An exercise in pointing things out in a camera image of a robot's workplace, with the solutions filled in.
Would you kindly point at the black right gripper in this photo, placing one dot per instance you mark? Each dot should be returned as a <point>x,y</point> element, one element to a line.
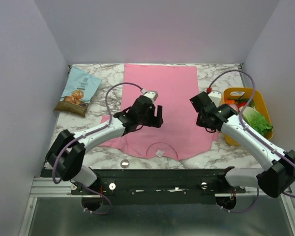
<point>202,118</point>

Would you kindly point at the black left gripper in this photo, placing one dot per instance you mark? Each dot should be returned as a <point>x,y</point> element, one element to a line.
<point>156,122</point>

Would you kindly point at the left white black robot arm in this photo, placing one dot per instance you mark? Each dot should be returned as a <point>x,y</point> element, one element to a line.
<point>68,150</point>

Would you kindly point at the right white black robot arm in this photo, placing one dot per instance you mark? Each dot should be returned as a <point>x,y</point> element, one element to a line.
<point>277,170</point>

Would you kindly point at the small orange pumpkin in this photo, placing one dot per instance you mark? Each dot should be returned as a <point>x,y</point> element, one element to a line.
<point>230,102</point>

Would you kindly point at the purple onion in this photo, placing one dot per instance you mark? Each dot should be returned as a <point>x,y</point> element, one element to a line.
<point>235,107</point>

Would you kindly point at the red pepper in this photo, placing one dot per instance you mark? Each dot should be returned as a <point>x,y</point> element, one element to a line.
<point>242,104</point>

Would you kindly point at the green lettuce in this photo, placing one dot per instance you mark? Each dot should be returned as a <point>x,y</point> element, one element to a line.
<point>256,121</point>

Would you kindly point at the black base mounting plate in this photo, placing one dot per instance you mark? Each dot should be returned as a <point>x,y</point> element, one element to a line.
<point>158,187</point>

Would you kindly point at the blue chips bag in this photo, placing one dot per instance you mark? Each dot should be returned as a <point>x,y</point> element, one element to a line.
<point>79,90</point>

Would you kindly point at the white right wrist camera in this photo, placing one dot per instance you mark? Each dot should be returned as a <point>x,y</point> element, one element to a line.
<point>215,96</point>

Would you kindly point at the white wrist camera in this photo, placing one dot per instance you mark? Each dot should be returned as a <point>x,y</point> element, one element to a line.
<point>215,96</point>
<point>152,95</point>

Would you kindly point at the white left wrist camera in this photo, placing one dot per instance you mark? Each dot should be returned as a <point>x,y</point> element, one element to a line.
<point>152,95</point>

